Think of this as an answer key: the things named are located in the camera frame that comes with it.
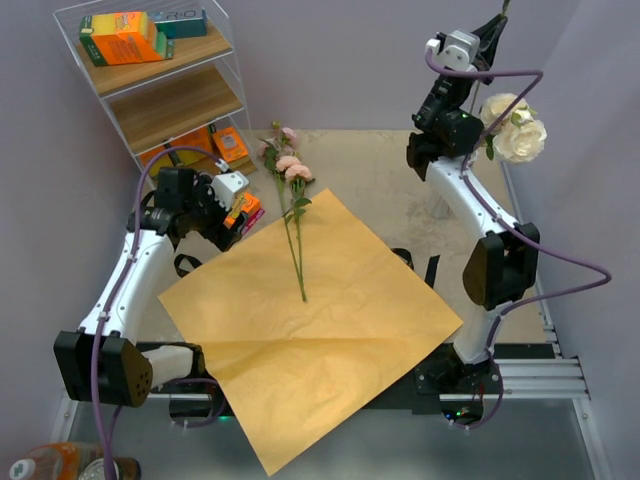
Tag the orange wrapping paper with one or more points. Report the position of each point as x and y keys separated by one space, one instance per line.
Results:
x=297 y=356

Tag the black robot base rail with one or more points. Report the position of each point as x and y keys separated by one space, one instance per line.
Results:
x=440 y=384

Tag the white wire wooden shelf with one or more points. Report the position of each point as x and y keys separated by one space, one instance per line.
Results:
x=150 y=104

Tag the pink flower bunch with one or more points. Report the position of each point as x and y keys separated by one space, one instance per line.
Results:
x=280 y=156

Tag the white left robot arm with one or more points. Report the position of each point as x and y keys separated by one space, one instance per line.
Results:
x=103 y=360

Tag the white rose stem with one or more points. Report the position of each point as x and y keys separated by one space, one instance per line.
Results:
x=519 y=138

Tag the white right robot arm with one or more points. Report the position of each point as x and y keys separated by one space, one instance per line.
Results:
x=502 y=264

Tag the green box on shelf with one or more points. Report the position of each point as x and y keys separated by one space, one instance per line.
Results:
x=164 y=47

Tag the orange juice bottle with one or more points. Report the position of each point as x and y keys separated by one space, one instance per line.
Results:
x=58 y=461

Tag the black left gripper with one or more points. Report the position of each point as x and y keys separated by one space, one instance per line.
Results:
x=218 y=234

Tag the white ceramic vase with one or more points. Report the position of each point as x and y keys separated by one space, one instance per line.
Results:
x=437 y=206

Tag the orange green box bottom middle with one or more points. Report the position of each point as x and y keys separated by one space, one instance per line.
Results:
x=199 y=138

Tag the teal box on shelf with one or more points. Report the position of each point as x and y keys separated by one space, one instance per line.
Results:
x=180 y=24

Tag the orange box bottom shelf right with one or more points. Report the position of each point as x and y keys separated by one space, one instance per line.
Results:
x=230 y=146

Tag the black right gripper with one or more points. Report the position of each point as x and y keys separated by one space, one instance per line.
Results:
x=488 y=35

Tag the orange pink sponge box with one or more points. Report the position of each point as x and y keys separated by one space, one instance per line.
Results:
x=246 y=204

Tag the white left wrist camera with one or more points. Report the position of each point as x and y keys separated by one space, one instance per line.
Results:
x=227 y=186

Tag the orange sponge box on shelf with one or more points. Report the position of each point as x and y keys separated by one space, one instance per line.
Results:
x=119 y=38

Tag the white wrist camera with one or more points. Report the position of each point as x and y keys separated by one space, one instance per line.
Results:
x=227 y=186
x=454 y=51

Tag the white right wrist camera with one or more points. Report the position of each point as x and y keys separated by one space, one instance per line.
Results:
x=454 y=51

